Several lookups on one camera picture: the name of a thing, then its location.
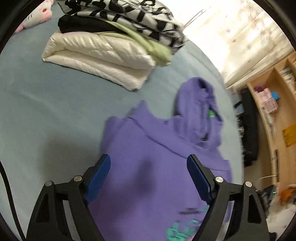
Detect purple zip hoodie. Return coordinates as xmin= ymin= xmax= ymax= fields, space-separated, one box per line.
xmin=90 ymin=77 xmax=232 ymax=240

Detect black white clothes on chair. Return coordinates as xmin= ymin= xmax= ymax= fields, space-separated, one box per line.
xmin=234 ymin=88 xmax=259 ymax=167

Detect yellow paper on shelf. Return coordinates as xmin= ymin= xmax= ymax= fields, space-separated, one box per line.
xmin=282 ymin=124 xmax=296 ymax=148

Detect grey-blue bed blanket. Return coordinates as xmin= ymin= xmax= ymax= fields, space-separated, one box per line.
xmin=1 ymin=4 xmax=244 ymax=230

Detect pink storage boxes stack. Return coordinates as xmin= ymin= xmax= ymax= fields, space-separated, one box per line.
xmin=254 ymin=86 xmax=278 ymax=115

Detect white cardboard box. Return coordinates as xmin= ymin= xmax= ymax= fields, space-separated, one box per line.
xmin=227 ymin=86 xmax=236 ymax=97

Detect wooden shelf desk unit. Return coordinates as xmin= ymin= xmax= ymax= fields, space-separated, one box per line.
xmin=247 ymin=52 xmax=295 ymax=191

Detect white puffer jacket folded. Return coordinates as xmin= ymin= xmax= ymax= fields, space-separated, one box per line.
xmin=42 ymin=31 xmax=156 ymax=91

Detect floral sheer curtain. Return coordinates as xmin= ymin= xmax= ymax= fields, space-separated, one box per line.
xmin=163 ymin=1 xmax=293 ymax=86

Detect light green folded garment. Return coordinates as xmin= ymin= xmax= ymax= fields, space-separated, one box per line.
xmin=104 ymin=20 xmax=172 ymax=66

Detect black folded garment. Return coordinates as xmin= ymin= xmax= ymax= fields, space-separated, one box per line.
xmin=58 ymin=15 xmax=125 ymax=34

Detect Hello Kitty plush toy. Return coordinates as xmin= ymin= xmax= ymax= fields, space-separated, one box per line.
xmin=14 ymin=0 xmax=54 ymax=33

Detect black white patterned garment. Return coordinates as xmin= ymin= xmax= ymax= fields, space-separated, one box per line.
xmin=57 ymin=0 xmax=188 ymax=54

